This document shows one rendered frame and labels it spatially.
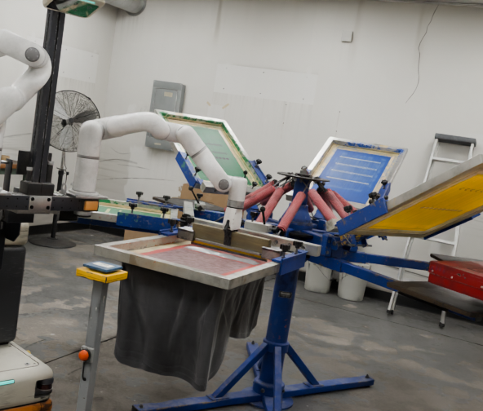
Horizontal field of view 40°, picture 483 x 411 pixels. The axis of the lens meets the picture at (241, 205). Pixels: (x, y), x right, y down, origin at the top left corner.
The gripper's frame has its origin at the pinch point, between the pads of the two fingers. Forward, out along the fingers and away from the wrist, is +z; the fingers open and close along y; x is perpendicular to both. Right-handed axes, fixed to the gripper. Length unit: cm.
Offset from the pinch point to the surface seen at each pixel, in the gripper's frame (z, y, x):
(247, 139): -40, -413, -184
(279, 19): -172, -413, -169
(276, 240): -0.3, -25.0, 12.5
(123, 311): 28, 50, -18
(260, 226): -5.1, -27.6, 2.4
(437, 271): -5, -7, 89
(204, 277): 4, 59, 19
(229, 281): 3, 59, 29
